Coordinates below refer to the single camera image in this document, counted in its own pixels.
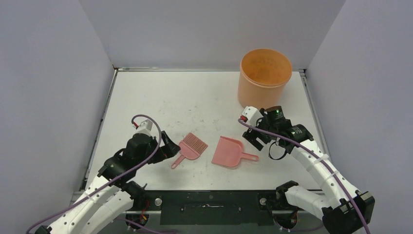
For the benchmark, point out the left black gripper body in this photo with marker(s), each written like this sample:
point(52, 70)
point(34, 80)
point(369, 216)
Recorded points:
point(156, 157)

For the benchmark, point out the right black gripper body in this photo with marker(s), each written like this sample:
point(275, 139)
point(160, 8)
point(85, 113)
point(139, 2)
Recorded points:
point(258, 133)

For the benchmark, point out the pink plastic hand brush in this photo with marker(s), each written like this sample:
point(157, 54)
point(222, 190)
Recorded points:
point(191, 148)

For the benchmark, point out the pink plastic dustpan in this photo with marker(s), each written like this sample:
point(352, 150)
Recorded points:
point(230, 152)

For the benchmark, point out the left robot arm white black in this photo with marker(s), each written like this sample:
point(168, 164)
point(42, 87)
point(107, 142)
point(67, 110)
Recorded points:
point(112, 191)

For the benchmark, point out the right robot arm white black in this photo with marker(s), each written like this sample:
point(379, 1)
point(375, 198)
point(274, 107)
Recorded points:
point(342, 208)

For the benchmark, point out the orange plastic bucket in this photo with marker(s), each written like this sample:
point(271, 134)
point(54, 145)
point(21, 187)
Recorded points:
point(263, 75)

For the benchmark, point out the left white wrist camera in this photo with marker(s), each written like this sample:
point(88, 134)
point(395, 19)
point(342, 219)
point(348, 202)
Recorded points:
point(144, 128)

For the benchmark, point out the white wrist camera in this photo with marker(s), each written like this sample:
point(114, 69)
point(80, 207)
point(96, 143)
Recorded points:
point(251, 115)
point(144, 128)

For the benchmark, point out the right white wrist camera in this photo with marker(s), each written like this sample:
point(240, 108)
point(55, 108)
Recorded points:
point(251, 115)

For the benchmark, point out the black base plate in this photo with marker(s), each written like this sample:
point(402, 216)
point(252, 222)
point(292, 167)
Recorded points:
point(213, 207)

